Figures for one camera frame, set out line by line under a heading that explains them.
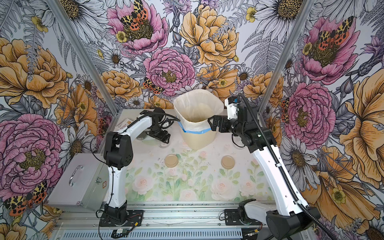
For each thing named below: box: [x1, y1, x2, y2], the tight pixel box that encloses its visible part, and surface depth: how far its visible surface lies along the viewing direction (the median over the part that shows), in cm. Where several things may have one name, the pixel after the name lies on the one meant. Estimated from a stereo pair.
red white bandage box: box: [115, 118, 133, 131], surface depth 111 cm
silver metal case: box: [47, 153, 110, 212], surface depth 73 cm
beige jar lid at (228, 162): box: [221, 155, 236, 170], surface depth 95 cm
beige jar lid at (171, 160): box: [164, 153, 179, 168], surface depth 96 cm
